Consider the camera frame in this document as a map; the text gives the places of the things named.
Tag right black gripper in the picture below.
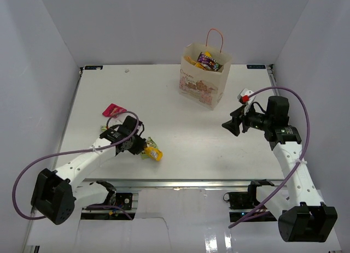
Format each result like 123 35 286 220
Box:
222 102 272 137

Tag green white snack pouch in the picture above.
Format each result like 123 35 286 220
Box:
140 137 158 160

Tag yellow snack bar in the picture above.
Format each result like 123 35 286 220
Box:
144 146 163 162
197 51 213 70

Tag purple brown candy packet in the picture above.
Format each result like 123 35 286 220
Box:
197 51 222 72

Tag large tan chips bag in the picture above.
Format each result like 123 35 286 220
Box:
184 55 205 70

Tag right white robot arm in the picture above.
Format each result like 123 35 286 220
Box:
222 96 337 243

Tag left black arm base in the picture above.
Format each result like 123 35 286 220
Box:
83 180 133 212

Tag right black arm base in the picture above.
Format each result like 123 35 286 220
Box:
223 179 277 223

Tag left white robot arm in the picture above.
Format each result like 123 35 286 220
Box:
31 115 146 225

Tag red snack packet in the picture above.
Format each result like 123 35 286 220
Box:
102 103 126 117

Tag right blue corner label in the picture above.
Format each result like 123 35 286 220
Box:
247 64 266 69

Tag blue corner label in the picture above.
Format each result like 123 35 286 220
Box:
84 65 103 70
247 64 266 69

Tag left blue corner label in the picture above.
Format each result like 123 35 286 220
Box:
84 65 103 70

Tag aluminium table frame rail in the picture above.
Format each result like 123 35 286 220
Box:
48 179 311 189

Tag cream paper bag orange handles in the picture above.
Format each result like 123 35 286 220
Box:
179 28 232 110

